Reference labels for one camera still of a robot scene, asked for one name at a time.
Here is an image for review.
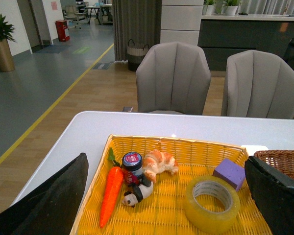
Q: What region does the grey chair right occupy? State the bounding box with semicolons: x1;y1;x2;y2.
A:
221;50;294;119

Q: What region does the grey chair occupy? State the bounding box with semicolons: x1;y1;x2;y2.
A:
221;50;294;119
136;42;211;115

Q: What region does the grey curtain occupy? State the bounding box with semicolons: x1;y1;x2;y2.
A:
112;0;162;61

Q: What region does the toy croissant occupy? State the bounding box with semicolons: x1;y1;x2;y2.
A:
142;149;178;184

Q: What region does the clear yellowish tape roll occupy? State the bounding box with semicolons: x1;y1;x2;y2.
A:
184;176;241;234

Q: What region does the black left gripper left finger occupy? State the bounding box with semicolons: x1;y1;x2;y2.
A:
0;153;89;235

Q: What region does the purple foam cube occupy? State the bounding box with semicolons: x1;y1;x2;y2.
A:
213;159;245;192

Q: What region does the yellow wicker basket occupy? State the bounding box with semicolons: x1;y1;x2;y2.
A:
71;135;248;235

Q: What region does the small jar with dark lid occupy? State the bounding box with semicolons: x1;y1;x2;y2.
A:
122;152;143;185

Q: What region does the white potted plant left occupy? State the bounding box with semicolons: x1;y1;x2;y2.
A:
202;0;215;15

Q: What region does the panda figurine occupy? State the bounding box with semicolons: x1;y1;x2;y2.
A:
122;174;154;207

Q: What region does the striped woven laundry basket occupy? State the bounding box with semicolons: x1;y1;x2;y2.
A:
127;39;150;71

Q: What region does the orange toy carrot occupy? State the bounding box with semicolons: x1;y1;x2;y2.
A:
99;148;124;228

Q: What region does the white potted plant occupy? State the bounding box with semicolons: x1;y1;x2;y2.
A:
222;0;241;16
202;0;215;15

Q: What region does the grey chair left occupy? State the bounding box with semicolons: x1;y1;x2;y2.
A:
136;42;211;115

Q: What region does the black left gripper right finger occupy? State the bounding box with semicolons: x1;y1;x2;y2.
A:
245;156;294;235

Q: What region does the red box on floor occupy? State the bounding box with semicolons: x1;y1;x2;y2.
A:
55;20;70;42

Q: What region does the brown wicker basket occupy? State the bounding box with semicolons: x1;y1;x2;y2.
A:
254;150;294;179

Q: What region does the potted plant gold pot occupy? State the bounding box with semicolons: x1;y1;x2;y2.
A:
0;14;16;72

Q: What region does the white potted plant right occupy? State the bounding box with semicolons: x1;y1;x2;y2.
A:
222;0;241;16

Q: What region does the dark counter cabinet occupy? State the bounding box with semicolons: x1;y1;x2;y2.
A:
198;15;294;71

